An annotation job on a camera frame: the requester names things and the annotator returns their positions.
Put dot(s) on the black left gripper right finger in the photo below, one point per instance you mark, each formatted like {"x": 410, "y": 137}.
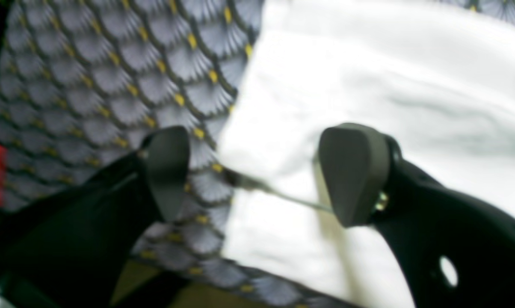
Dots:
{"x": 355, "y": 163}

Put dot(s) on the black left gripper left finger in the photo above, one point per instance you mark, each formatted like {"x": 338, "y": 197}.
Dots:
{"x": 166, "y": 167}

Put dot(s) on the white T-shirt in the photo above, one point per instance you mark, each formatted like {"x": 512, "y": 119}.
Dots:
{"x": 438, "y": 81}

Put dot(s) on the fan-patterned grey table cloth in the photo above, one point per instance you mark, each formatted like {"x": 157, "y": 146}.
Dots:
{"x": 82, "y": 84}

